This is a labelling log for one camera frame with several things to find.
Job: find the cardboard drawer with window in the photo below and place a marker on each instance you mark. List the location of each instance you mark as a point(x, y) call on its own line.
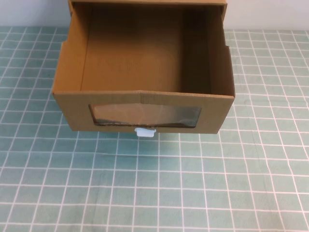
point(135, 60)

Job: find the green white checked tablecloth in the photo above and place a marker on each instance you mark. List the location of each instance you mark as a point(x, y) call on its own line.
point(154, 183)

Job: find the cardboard shell of crumpled-window drawer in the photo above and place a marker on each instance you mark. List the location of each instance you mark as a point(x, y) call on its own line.
point(225, 21)

